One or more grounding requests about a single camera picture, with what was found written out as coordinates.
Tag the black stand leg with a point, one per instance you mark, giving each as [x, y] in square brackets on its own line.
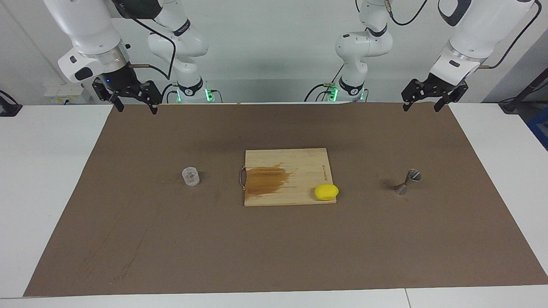
[520, 96]

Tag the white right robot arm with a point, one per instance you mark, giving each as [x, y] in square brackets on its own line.
[85, 25]

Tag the wooden cutting board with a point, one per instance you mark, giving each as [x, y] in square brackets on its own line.
[299, 167]

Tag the black clamp mount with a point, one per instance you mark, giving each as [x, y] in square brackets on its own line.
[8, 109]

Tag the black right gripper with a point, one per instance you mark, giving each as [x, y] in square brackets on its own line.
[122, 83]

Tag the brown table mat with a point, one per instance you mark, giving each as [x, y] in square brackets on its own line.
[171, 239]

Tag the steel double jigger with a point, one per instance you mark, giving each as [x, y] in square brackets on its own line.
[406, 183]

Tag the white power strip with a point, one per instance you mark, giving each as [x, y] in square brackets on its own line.
[64, 92]

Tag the blue box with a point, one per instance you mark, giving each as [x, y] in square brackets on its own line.
[540, 126]

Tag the yellow lemon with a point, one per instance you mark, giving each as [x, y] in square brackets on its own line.
[326, 192]

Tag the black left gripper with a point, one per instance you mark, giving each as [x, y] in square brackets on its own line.
[436, 87]

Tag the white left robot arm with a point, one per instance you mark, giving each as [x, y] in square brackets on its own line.
[471, 34]

